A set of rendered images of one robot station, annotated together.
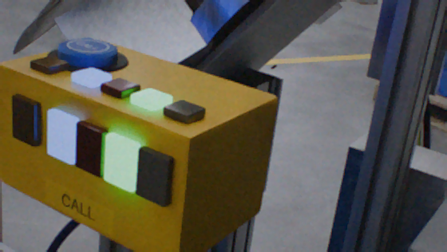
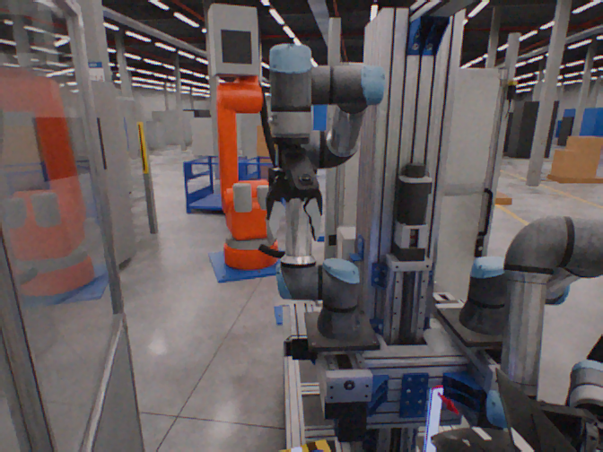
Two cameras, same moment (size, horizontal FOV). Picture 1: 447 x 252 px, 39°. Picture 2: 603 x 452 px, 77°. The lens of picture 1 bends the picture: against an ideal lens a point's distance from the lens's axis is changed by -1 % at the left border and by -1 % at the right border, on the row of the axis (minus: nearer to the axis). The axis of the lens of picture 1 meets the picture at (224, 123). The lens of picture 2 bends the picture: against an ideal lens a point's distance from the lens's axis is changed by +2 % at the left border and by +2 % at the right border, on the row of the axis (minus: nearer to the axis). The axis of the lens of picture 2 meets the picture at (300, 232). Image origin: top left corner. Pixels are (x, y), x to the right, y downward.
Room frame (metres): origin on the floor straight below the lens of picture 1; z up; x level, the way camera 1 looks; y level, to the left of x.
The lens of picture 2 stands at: (0.76, -0.36, 1.71)
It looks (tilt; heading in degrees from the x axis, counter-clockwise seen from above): 17 degrees down; 131
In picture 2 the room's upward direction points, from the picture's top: straight up
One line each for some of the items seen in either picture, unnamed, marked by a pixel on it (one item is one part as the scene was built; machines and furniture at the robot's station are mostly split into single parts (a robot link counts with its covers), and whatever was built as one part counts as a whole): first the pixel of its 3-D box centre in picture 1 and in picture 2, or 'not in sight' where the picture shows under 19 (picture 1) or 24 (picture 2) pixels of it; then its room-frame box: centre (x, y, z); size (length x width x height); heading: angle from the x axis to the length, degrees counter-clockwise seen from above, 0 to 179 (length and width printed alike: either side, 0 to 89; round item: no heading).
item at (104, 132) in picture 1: (91, 148); not in sight; (0.34, 0.08, 1.04); 0.02 x 0.01 x 0.03; 59
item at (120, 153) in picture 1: (121, 162); not in sight; (0.33, 0.06, 1.04); 0.02 x 0.01 x 0.03; 59
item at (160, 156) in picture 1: (154, 176); not in sight; (0.31, 0.04, 1.04); 0.02 x 0.01 x 0.03; 59
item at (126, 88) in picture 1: (120, 88); not in sight; (0.36, 0.06, 1.08); 0.02 x 0.02 x 0.01; 59
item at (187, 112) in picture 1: (184, 111); not in sight; (0.33, 0.02, 1.08); 0.02 x 0.02 x 0.01; 59
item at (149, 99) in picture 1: (151, 99); not in sight; (0.34, 0.04, 1.08); 0.02 x 0.02 x 0.01; 59
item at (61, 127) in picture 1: (62, 136); not in sight; (0.35, 0.10, 1.04); 0.02 x 0.01 x 0.03; 59
